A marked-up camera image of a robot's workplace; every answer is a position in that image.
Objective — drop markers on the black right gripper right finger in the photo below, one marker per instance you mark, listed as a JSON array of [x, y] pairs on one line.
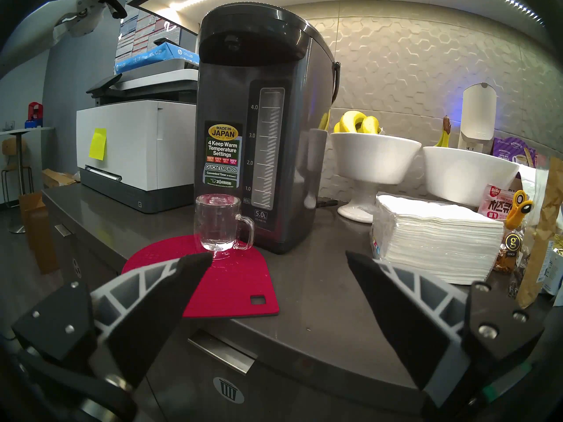
[[404, 320]]

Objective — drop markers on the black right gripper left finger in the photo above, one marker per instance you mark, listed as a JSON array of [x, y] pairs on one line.
[[140, 311]]

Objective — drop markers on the clear glass cup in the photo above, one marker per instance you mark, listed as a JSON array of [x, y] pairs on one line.
[[217, 223]]

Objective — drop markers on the black electric water dispenser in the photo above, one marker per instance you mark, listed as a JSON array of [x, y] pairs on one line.
[[264, 126]]

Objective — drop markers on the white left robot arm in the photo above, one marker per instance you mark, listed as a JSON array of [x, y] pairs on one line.
[[53, 25]]

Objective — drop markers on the red blue toy dispenser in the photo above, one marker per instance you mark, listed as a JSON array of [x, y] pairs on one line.
[[34, 114]]

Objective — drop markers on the white cup dispenser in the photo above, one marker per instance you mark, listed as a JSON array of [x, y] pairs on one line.
[[477, 118]]

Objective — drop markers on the laminated labor law poster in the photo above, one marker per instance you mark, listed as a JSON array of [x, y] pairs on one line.
[[136, 34]]

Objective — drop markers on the black stapler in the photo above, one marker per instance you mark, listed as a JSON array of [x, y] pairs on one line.
[[163, 41]]

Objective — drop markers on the round recycling sticker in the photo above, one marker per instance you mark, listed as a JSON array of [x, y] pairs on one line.
[[76, 268]]

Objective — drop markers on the blue printer paper ream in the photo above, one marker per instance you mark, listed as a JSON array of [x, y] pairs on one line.
[[154, 56]]

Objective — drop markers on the dark lower counter cabinet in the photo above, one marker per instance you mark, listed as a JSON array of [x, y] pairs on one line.
[[198, 372]]

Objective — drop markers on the white napkin stack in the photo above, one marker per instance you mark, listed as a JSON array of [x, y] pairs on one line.
[[435, 241]]

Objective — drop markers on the red teardrop silicone mat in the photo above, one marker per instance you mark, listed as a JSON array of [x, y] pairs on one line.
[[237, 285]]

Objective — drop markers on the round trash sticker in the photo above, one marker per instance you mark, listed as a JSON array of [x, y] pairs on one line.
[[228, 390]]

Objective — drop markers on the brown packet round logo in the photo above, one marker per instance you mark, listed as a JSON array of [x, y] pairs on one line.
[[509, 249]]

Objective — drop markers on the large cardboard box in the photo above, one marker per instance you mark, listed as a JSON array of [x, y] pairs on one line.
[[37, 232]]

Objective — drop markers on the red white snack packet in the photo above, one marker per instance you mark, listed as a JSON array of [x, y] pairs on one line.
[[497, 201]]

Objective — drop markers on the yellow sticky note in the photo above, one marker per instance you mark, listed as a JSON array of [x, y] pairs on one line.
[[97, 144]]

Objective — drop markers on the small cardboard box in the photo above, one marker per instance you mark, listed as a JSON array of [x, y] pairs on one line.
[[57, 178]]

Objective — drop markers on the white coffee bag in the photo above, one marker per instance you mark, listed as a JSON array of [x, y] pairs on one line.
[[554, 271]]

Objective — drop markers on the white round bowl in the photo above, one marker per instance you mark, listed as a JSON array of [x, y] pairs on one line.
[[466, 175]]

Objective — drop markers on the white grey office printer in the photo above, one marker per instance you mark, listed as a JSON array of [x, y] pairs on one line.
[[140, 148]]

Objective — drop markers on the brown paper coffee bag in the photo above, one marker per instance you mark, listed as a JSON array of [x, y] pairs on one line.
[[541, 232]]

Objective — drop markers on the single yellow banana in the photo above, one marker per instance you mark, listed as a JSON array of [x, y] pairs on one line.
[[444, 135]]

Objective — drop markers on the white paper bag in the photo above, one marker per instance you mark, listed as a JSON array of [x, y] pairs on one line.
[[532, 179]]

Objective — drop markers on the white round high table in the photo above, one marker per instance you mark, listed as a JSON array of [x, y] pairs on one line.
[[20, 161]]

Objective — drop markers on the wooden bar stool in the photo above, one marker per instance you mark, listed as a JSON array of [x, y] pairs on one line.
[[13, 166]]

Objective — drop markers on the purple coffee box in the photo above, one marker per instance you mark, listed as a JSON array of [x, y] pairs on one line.
[[512, 150]]

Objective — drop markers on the yellow banana bunch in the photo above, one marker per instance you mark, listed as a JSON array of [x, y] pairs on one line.
[[356, 122]]

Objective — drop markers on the white pedestal bowl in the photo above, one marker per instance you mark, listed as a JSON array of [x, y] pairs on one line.
[[374, 166]]

